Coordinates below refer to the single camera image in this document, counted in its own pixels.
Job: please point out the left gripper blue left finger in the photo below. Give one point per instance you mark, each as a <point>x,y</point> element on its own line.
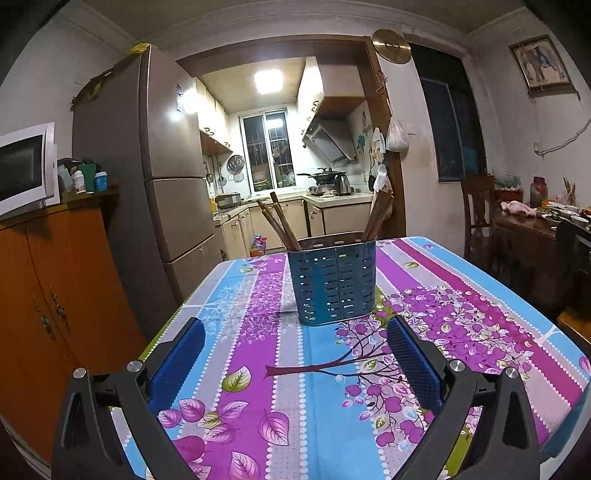
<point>170,363</point>

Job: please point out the silver electric kettle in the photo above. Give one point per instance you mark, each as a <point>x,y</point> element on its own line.
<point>342,185</point>

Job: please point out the blue lidded jar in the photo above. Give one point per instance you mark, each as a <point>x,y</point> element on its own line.
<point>101,181</point>

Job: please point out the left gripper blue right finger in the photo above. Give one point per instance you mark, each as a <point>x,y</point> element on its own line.
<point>421,362</point>

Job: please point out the brown refrigerator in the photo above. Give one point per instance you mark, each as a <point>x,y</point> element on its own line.
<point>133,121</point>

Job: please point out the dark wooden dining table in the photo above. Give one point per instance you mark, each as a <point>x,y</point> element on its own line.
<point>549,268</point>

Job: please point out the framed wall picture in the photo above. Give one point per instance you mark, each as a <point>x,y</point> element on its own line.
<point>542,67</point>

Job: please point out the brown chopstick in holder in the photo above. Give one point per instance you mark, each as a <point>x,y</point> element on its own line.
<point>381,202</point>
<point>271,217</point>
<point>294,245</point>
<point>383,217</point>

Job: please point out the wooden chair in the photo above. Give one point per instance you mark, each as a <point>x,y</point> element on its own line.
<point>478,200</point>

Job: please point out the white plastic hanging bag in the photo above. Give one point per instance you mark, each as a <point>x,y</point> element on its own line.
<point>397,139</point>

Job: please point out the white medicine bottle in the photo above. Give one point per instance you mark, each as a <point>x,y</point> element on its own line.
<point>79,182</point>

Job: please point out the black wok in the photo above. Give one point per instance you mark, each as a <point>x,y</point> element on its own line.
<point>324,177</point>

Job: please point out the floral striped tablecloth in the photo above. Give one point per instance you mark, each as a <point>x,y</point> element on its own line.
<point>268,397</point>

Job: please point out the range hood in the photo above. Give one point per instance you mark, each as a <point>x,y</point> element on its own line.
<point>332,140</point>

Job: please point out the blue perforated utensil holder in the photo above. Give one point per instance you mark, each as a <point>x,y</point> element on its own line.
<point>334,278</point>

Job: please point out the pink cloth on table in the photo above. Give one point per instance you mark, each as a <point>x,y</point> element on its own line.
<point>517,208</point>

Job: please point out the orange oil bottle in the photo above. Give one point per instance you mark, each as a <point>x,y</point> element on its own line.
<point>258,247</point>

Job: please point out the white microwave oven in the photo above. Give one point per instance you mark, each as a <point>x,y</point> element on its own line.
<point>28,169</point>

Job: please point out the orange wooden cabinet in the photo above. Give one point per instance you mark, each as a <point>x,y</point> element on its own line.
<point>63,306</point>

